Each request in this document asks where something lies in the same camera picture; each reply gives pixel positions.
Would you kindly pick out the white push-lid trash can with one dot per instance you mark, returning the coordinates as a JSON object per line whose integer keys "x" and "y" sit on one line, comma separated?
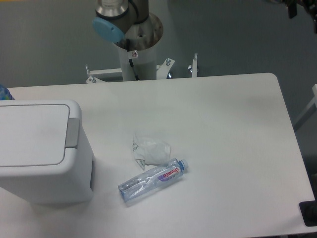
{"x": 45, "y": 155}

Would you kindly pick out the clear plastic water bottle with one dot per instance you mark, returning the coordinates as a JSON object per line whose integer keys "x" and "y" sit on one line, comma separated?
{"x": 152, "y": 180}

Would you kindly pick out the blue green patterned object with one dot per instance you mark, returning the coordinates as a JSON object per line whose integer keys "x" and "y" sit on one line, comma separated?
{"x": 5, "y": 93}

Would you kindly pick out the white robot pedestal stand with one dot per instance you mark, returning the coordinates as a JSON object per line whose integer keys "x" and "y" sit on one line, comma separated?
{"x": 135, "y": 65}

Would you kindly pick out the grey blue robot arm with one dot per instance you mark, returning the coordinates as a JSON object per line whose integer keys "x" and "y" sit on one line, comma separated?
{"x": 127, "y": 22}

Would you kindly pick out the white frame at right edge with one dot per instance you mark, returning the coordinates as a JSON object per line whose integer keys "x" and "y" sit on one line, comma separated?
{"x": 308, "y": 110}

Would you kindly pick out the black clamp at table corner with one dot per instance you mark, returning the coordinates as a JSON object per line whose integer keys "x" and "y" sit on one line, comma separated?
{"x": 309, "y": 212}

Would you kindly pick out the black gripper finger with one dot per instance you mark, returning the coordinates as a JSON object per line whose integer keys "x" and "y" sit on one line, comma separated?
{"x": 292, "y": 8}

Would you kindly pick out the crumpled white plastic wrapper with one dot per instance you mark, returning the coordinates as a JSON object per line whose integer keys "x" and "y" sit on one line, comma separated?
{"x": 149, "y": 151}

